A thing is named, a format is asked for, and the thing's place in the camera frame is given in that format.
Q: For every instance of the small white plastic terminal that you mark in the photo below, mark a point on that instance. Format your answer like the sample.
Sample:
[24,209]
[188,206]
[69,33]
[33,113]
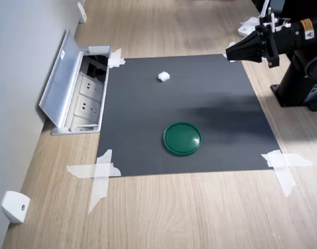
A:
[164,76]

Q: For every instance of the dark grey table mat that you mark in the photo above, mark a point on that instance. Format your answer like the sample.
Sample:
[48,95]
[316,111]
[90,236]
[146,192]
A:
[153,109]

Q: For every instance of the white table bracket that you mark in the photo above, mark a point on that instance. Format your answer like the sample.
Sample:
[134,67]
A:
[14,207]
[82,13]

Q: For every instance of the silver table socket box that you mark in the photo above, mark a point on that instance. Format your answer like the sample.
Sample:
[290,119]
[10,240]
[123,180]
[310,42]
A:
[62,85]

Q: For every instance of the round green lid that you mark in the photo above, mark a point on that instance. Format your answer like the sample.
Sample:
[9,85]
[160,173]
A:
[181,138]

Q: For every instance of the white gripper camera box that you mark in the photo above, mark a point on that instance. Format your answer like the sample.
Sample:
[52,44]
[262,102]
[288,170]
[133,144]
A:
[247,28]

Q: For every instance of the white tape patch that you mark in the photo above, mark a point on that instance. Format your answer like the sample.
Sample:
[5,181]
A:
[232,44]
[114,59]
[100,171]
[280,160]

